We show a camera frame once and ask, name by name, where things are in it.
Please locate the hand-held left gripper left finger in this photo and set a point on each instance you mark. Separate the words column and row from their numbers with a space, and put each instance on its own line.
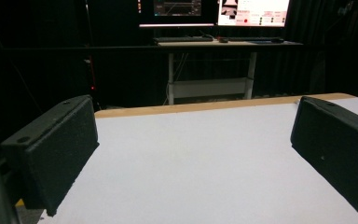
column 56, row 155

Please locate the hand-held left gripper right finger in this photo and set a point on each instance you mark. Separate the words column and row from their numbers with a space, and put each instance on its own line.
column 338, row 149

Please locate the black keyboard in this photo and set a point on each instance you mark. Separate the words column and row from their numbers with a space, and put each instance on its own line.
column 182, row 39
column 254, row 39

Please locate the white-legged computer desk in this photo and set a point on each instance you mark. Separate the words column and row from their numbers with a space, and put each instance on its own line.
column 211, row 71

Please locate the black computer mouse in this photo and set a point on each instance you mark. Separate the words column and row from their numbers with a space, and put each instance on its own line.
column 223, row 39

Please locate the bright computer monitor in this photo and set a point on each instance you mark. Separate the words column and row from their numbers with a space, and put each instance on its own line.
column 253, row 12

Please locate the dark computer monitor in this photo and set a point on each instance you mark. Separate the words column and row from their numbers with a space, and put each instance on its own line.
column 177, row 12

